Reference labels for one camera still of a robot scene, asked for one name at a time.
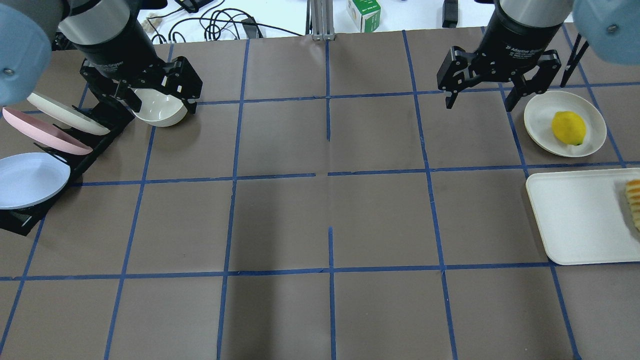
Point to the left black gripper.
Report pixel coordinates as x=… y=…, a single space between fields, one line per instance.
x=114 y=52

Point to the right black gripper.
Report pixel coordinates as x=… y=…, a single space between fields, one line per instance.
x=515 y=39

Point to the cream white bowl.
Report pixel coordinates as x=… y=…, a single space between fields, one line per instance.
x=158 y=109

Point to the yellow lemon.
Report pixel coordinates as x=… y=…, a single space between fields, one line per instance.
x=569 y=128

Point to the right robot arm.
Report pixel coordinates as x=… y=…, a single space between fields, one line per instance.
x=610 y=26

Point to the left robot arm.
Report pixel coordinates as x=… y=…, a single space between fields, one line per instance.
x=28 y=29

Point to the cream round plate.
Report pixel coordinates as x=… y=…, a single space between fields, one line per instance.
x=538 y=119

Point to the black tongs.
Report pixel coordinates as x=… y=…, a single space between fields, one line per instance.
x=580 y=46

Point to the white plate in rack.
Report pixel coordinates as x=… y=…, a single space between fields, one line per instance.
x=67 y=115

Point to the black device on desk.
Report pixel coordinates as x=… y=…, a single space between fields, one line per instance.
x=450 y=11

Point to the black power adapter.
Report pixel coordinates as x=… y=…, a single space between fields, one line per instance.
x=193 y=6

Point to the pink plate in rack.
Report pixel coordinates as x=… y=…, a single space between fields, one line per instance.
x=44 y=133

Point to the green white small box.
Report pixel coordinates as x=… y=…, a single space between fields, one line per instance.
x=366 y=14

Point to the light blue plate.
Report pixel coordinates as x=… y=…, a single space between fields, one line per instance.
x=28 y=179

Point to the white rectangular tray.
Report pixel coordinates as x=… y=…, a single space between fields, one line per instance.
x=583 y=216

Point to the grilled bread piece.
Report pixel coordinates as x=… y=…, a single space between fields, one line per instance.
x=632 y=195

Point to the black dish rack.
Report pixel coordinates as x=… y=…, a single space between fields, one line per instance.
x=115 y=117

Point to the aluminium frame post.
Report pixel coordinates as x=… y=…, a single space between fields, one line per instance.
x=320 y=20

